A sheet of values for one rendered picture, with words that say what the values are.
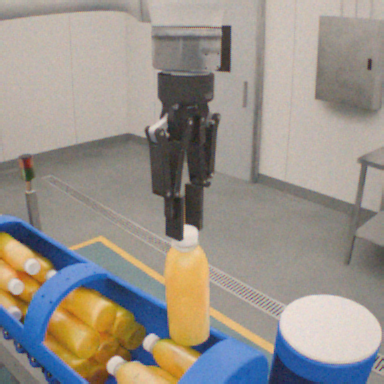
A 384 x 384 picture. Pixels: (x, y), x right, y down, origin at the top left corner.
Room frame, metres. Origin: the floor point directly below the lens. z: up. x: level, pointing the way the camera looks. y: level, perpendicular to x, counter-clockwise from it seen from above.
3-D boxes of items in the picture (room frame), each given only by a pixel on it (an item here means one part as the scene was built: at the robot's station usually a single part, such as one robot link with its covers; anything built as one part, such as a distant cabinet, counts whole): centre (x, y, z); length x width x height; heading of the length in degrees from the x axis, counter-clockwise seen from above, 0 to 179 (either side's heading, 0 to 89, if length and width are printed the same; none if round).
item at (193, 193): (0.56, -0.01, 1.48); 0.03 x 0.01 x 0.07; 50
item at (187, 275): (0.55, 0.00, 1.34); 0.07 x 0.07 x 0.19
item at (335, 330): (0.79, -0.39, 1.03); 0.28 x 0.28 x 0.01
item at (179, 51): (0.54, 0.00, 1.71); 0.09 x 0.09 x 0.06
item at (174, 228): (0.53, 0.01, 1.48); 0.03 x 0.01 x 0.07; 50
